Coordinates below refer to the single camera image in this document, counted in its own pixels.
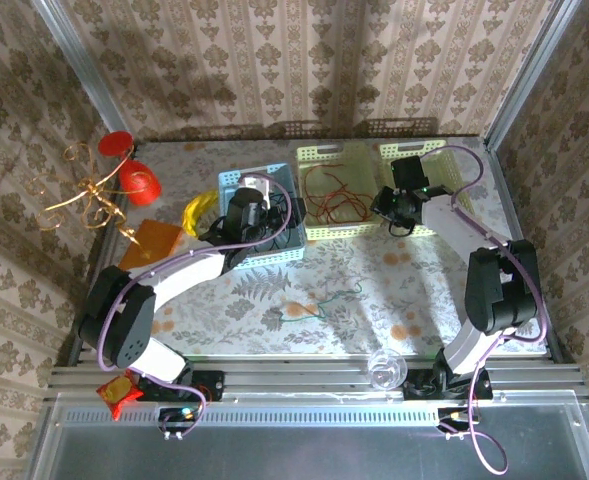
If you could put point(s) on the yellow-green plastic basket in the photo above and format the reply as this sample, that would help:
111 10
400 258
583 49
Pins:
336 190
454 160

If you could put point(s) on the orange rectangular board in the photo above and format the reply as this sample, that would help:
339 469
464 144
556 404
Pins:
154 240

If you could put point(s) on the aluminium frame rail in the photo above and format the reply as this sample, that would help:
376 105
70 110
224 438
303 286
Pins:
299 377

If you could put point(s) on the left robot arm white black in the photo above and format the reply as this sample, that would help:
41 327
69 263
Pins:
189 272

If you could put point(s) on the yellow banana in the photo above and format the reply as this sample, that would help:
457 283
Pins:
199 210

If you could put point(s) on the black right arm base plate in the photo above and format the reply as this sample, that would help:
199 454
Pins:
416 387

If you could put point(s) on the red snack packet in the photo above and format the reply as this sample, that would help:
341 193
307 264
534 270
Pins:
118 392

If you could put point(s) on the red plastic wine glass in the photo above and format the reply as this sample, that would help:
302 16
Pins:
139 182

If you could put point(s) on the grey metal tray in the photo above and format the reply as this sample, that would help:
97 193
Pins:
299 450

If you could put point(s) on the aluminium frame post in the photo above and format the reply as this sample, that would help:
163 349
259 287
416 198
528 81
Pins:
529 70
81 70

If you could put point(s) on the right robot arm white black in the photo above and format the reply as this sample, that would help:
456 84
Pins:
504 285

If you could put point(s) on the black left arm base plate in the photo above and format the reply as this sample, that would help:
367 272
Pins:
214 382

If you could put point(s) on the blue plastic basket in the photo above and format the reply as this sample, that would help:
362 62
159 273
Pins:
284 255

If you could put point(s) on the floral tablecloth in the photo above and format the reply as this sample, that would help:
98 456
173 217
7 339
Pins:
274 340

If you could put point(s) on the clear plastic cup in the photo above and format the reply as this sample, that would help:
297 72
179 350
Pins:
388 370

